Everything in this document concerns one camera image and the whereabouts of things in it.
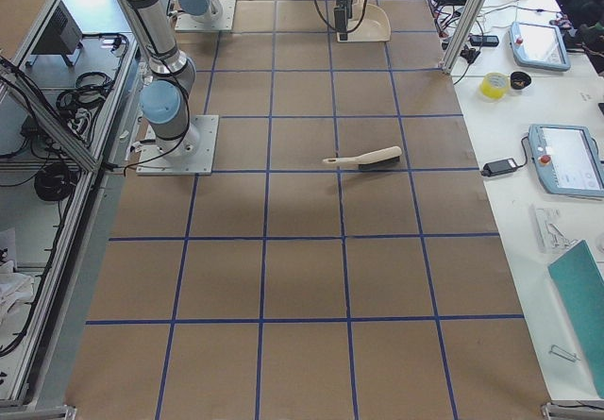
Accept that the teal folder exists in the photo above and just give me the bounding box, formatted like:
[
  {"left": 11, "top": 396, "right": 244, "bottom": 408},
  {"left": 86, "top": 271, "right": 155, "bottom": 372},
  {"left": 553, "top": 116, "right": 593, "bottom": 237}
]
[{"left": 548, "top": 241, "right": 603, "bottom": 392}]

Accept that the small black bowl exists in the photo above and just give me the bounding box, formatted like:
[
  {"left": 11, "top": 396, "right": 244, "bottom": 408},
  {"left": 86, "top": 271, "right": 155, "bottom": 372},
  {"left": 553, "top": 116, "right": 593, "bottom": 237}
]
[{"left": 510, "top": 71, "right": 532, "bottom": 91}]

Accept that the blue teach pendant far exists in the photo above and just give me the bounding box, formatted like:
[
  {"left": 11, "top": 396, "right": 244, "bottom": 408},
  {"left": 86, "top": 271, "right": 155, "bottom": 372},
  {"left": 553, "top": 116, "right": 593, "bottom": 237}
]
[{"left": 509, "top": 22, "right": 571, "bottom": 72}]

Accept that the blue teach pendant near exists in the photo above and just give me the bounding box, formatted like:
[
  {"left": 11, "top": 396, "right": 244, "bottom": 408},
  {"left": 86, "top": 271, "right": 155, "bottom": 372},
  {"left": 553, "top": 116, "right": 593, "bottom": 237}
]
[{"left": 528, "top": 124, "right": 603, "bottom": 199}]

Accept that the beige plastic dustpan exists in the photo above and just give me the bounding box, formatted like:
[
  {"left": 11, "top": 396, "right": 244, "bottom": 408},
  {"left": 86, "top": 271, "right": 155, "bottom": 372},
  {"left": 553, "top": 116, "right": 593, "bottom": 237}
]
[{"left": 337, "top": 0, "right": 391, "bottom": 42}]

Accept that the black power adapter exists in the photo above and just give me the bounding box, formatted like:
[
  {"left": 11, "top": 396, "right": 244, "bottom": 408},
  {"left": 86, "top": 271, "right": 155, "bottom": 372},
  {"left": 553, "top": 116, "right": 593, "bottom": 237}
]
[{"left": 480, "top": 158, "right": 519, "bottom": 177}]

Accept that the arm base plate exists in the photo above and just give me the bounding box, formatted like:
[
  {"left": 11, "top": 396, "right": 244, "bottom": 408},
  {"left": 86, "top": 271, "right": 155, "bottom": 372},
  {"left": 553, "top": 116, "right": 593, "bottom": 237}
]
[
  {"left": 176, "top": 0, "right": 237, "bottom": 33},
  {"left": 136, "top": 115, "right": 219, "bottom": 176}
]

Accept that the beige hand brush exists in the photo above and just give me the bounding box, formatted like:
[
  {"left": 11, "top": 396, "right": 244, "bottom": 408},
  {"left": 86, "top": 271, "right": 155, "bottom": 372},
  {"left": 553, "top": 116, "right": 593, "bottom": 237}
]
[{"left": 322, "top": 146, "right": 402, "bottom": 171}]

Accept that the yellow tape roll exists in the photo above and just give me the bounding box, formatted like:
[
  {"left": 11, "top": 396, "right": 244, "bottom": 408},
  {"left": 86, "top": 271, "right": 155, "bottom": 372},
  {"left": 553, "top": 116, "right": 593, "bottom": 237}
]
[{"left": 478, "top": 72, "right": 511, "bottom": 100}]

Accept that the blue teach pendant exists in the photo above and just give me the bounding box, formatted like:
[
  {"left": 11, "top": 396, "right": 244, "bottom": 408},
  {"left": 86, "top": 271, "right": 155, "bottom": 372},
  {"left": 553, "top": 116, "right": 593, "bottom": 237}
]
[
  {"left": 528, "top": 124, "right": 603, "bottom": 199},
  {"left": 509, "top": 22, "right": 571, "bottom": 72}
]

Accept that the aluminium frame post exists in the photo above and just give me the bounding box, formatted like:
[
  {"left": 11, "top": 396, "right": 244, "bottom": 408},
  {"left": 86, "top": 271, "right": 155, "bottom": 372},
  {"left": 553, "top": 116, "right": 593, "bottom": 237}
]
[{"left": 441, "top": 0, "right": 485, "bottom": 75}]

